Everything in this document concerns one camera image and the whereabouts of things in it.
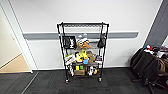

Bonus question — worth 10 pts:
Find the orange snack bag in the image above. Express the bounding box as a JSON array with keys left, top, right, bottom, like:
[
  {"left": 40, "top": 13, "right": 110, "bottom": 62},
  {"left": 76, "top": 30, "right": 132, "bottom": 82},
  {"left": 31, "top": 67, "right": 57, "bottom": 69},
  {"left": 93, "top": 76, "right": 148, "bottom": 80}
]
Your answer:
[{"left": 76, "top": 38, "right": 92, "bottom": 50}]

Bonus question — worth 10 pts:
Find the yellow plush toy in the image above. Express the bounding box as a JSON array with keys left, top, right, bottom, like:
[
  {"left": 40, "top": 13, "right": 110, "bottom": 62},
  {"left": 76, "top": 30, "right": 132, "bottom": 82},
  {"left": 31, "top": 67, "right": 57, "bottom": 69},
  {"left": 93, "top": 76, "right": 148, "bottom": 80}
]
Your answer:
[{"left": 75, "top": 49, "right": 89, "bottom": 64}]

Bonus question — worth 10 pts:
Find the clear white packet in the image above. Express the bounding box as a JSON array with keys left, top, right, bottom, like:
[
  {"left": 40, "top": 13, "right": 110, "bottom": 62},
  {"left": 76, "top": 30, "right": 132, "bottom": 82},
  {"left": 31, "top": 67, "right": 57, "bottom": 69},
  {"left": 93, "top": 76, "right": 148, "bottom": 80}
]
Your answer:
[{"left": 78, "top": 32, "right": 89, "bottom": 41}]

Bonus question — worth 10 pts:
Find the small blue cup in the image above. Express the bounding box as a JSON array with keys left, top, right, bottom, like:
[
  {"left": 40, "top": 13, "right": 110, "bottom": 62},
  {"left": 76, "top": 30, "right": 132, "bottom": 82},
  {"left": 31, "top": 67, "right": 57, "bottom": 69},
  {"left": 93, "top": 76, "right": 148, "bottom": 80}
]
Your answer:
[{"left": 82, "top": 58, "right": 90, "bottom": 65}]

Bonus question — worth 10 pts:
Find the black bag with white print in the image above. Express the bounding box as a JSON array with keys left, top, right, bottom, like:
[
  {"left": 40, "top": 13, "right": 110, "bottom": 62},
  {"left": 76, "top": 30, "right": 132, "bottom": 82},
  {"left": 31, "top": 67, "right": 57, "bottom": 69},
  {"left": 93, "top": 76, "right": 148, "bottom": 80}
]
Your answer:
[{"left": 62, "top": 35, "right": 78, "bottom": 50}]

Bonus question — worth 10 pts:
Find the black hanging pouch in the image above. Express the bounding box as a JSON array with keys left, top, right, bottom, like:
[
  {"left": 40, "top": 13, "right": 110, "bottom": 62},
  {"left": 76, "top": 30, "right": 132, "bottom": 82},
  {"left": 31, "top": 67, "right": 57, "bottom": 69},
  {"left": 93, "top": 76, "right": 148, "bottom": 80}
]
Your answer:
[{"left": 96, "top": 33, "right": 108, "bottom": 49}]

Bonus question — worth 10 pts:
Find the small dark printed box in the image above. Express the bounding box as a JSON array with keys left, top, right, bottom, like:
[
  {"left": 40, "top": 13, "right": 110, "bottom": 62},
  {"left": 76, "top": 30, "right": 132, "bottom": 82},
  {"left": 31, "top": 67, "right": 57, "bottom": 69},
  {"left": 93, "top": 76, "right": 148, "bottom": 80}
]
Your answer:
[{"left": 95, "top": 55, "right": 103, "bottom": 63}]

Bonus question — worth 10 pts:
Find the white green snack bag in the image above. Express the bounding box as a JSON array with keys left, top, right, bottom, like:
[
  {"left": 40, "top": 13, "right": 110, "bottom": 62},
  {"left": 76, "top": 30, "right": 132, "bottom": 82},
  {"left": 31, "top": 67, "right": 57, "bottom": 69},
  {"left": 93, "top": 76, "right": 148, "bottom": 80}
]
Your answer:
[{"left": 64, "top": 54, "right": 77, "bottom": 66}]

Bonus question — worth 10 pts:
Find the small yellow green box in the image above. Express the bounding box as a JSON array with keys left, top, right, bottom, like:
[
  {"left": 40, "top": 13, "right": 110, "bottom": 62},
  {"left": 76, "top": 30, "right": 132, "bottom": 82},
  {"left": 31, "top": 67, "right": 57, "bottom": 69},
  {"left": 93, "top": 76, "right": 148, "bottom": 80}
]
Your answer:
[{"left": 75, "top": 65, "right": 82, "bottom": 71}]

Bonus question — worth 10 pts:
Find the white toy with orange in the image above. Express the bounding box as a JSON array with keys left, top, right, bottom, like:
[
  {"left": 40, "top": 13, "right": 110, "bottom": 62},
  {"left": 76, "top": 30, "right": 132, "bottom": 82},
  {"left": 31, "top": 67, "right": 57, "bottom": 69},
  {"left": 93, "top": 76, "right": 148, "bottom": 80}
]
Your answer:
[{"left": 87, "top": 65, "right": 99, "bottom": 76}]

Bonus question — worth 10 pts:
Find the low tan cardboard box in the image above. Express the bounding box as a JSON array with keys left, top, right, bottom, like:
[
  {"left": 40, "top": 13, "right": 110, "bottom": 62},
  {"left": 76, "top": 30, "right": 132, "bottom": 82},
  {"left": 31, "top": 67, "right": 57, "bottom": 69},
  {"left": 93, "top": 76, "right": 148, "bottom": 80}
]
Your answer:
[{"left": 74, "top": 68, "right": 86, "bottom": 76}]

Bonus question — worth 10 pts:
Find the red blue white item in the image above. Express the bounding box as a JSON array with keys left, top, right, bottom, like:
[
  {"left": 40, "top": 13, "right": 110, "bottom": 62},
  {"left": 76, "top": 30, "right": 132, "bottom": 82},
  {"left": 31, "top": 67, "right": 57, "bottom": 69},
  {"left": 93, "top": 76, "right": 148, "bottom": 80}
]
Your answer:
[{"left": 142, "top": 44, "right": 155, "bottom": 53}]

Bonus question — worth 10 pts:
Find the black wire shelf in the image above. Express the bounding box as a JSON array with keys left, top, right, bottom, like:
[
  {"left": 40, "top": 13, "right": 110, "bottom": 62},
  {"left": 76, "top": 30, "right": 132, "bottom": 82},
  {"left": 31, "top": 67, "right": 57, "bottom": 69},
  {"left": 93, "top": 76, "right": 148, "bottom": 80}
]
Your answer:
[{"left": 56, "top": 21, "right": 110, "bottom": 84}]

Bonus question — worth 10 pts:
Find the white door frame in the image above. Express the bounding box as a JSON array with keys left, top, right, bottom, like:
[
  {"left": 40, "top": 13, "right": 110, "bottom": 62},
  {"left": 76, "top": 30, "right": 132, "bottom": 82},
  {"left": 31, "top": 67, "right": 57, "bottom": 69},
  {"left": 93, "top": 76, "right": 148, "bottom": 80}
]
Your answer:
[{"left": 0, "top": 3, "right": 38, "bottom": 73}]

